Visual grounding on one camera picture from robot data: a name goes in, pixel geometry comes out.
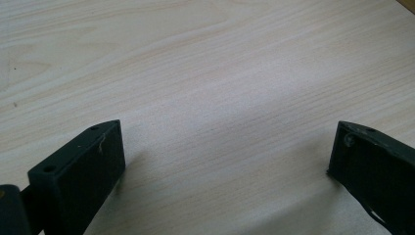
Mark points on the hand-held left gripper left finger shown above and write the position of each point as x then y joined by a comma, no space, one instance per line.
78,173

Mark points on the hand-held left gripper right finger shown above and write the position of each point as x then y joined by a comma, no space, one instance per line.
375,169

